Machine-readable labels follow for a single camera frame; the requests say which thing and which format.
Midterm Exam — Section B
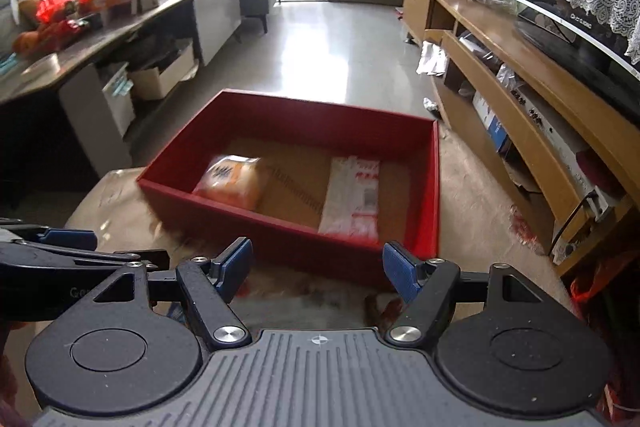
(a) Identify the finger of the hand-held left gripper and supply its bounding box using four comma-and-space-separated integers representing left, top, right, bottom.
0, 218, 99, 252
30, 249, 171, 276

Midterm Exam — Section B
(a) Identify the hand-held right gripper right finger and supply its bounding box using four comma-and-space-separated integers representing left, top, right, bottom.
382, 242, 563, 351

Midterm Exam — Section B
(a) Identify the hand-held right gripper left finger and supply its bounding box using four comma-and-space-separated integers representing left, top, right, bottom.
75, 237, 253, 351

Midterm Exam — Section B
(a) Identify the red cardboard box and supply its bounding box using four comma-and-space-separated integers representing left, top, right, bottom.
137, 89, 441, 290

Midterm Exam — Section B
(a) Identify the orange snack packet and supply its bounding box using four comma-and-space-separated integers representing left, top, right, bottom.
192, 155, 266, 212

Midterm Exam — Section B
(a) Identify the white red-print snack packet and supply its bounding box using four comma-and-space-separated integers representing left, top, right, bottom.
318, 155, 381, 243

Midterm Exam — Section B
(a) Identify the white blue-print carton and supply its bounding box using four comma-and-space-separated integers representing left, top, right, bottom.
102, 63, 137, 138

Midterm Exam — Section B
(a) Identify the white AV receiver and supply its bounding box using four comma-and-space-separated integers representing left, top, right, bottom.
517, 84, 612, 214

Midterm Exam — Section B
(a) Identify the silver foil bag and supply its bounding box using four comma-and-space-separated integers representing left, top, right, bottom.
416, 41, 448, 78

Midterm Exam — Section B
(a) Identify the red plastic bag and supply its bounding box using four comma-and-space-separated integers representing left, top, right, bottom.
35, 0, 96, 25

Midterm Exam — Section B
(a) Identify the wooden TV cabinet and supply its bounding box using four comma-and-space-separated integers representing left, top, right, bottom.
402, 0, 640, 278

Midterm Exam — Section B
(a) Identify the dark coffee table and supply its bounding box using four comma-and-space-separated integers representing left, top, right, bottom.
0, 0, 243, 208

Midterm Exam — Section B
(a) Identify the black television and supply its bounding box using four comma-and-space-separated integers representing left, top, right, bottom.
502, 0, 640, 80

